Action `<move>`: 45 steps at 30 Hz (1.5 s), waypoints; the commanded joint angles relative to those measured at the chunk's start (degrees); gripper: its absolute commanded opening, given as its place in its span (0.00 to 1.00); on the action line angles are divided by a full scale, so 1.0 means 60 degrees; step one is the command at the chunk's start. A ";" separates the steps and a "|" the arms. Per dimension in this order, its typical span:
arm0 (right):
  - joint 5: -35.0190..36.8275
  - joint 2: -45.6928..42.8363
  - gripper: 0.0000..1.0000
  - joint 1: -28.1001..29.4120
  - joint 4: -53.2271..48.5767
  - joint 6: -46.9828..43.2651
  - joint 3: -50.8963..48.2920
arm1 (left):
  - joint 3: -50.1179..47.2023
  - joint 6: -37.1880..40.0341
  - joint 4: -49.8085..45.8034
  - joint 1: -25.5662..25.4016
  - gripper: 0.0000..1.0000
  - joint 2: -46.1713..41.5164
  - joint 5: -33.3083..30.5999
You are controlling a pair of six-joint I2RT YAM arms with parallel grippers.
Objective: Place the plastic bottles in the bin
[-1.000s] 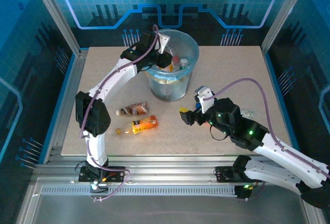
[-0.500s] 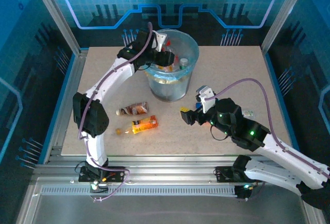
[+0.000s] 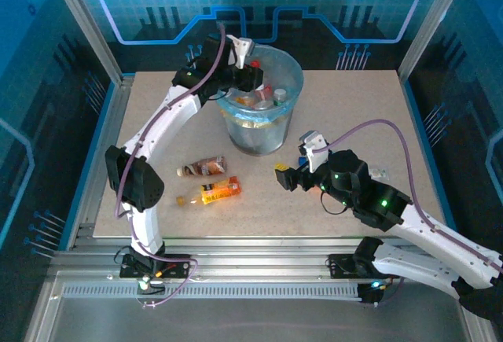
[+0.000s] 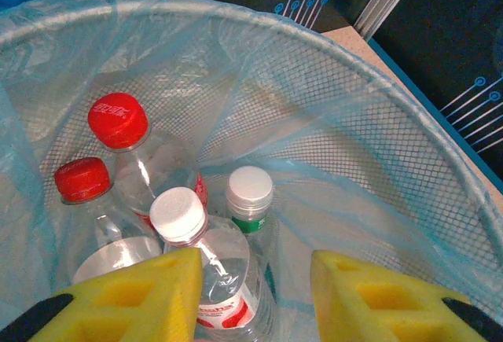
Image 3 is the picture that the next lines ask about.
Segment translucent blue trash bin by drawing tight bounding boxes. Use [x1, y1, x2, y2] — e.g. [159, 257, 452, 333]
[215, 45, 304, 127]

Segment grey translucent waste bin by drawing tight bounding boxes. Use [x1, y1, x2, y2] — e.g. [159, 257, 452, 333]
[222, 105, 294, 157]

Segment orange juice bottle yellow cap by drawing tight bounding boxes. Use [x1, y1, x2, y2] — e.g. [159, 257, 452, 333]
[175, 175, 242, 206]

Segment brown drink bottle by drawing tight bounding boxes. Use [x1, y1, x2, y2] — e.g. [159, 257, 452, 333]
[176, 156, 228, 178]

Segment grey metal base panel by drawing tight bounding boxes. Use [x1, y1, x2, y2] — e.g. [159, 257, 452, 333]
[23, 270, 498, 342]

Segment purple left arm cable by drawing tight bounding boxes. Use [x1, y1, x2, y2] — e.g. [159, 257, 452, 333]
[113, 22, 199, 308]

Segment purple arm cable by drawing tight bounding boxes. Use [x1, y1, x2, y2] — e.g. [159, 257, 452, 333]
[314, 119, 503, 307]
[113, 22, 199, 308]

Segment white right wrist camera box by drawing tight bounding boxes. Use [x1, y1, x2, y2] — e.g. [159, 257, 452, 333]
[299, 130, 329, 174]

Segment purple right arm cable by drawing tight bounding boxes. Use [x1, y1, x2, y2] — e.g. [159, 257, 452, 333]
[314, 119, 503, 307]

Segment aluminium table edge rail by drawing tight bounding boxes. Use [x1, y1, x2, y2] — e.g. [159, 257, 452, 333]
[49, 234, 472, 280]

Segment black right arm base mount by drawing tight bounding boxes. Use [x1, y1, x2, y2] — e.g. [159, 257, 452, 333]
[327, 252, 401, 280]

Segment aluminium table side rail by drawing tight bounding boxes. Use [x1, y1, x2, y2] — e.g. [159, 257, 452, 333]
[64, 74, 137, 251]

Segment slotted metal cable duct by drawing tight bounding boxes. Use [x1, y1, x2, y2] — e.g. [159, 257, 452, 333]
[61, 283, 365, 300]

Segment aluminium frame post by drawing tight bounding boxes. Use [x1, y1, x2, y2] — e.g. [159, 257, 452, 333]
[397, 0, 475, 83]
[43, 0, 126, 86]

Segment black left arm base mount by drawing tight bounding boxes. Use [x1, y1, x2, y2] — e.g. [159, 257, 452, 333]
[119, 253, 194, 280]

